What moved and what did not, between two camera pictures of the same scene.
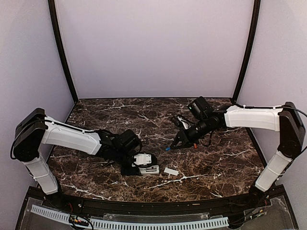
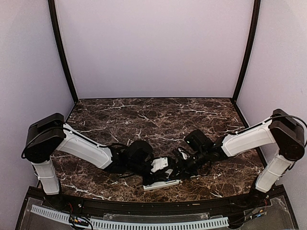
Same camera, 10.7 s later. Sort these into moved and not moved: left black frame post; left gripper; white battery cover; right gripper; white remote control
Moved: right gripper; white remote control; left gripper
Not moved: left black frame post; white battery cover
